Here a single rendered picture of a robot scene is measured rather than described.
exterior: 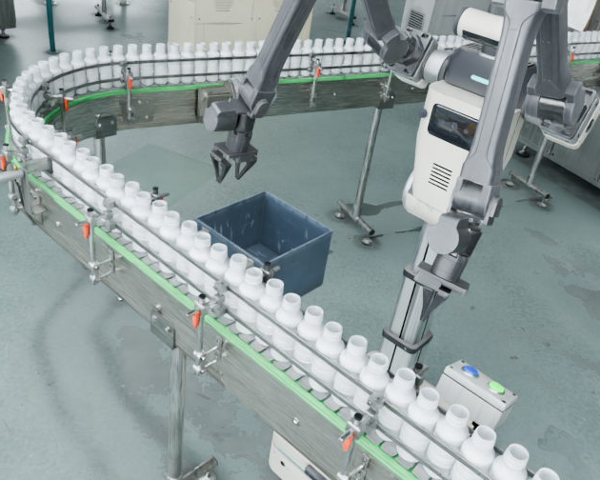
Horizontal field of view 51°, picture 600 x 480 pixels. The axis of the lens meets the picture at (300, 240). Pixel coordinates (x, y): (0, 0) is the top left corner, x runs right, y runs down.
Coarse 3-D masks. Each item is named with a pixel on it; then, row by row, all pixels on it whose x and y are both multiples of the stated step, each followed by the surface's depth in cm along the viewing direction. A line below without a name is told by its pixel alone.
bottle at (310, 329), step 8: (312, 312) 136; (320, 312) 135; (304, 320) 135; (312, 320) 132; (320, 320) 133; (304, 328) 134; (312, 328) 134; (320, 328) 134; (304, 336) 134; (312, 336) 133; (296, 344) 137; (312, 344) 135; (296, 352) 138; (304, 352) 136; (296, 360) 139; (304, 360) 137; (296, 368) 139
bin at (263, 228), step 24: (264, 192) 217; (216, 216) 204; (240, 216) 214; (264, 216) 222; (288, 216) 214; (216, 240) 194; (240, 240) 220; (264, 240) 227; (288, 240) 218; (312, 240) 195; (288, 264) 191; (312, 264) 202; (288, 288) 198; (312, 288) 210
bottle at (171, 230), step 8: (168, 216) 159; (176, 216) 159; (168, 224) 157; (176, 224) 157; (160, 232) 158; (168, 232) 157; (176, 232) 158; (160, 240) 160; (168, 240) 158; (160, 248) 161; (168, 248) 159; (160, 256) 162; (168, 256) 161; (160, 264) 163; (168, 272) 164
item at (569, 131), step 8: (584, 88) 145; (592, 96) 144; (584, 104) 142; (592, 104) 145; (584, 112) 144; (544, 120) 149; (544, 128) 149; (552, 128) 148; (560, 128) 147; (568, 128) 146; (576, 128) 145; (568, 136) 146
